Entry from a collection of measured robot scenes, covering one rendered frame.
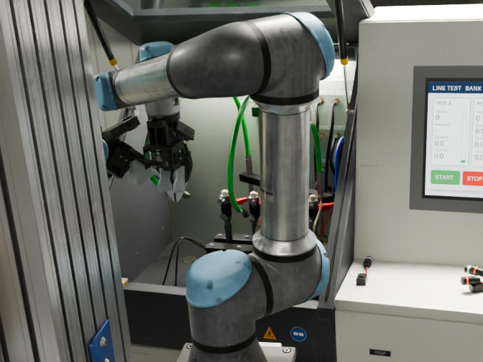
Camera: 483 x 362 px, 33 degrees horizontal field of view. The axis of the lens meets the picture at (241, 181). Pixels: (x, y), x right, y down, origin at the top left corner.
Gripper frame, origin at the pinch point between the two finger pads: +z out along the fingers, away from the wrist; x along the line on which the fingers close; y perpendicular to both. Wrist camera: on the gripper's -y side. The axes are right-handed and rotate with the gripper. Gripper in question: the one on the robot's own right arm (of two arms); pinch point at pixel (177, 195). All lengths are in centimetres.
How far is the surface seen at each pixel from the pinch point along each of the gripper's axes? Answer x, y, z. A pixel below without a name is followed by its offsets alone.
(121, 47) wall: -128, -218, 9
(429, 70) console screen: 52, -36, -21
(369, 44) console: 38, -38, -27
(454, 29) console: 58, -38, -30
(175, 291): -5.4, -4.1, 27.7
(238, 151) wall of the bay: -6, -57, 9
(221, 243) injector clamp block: -1.5, -26.9, 24.7
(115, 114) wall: -136, -217, 46
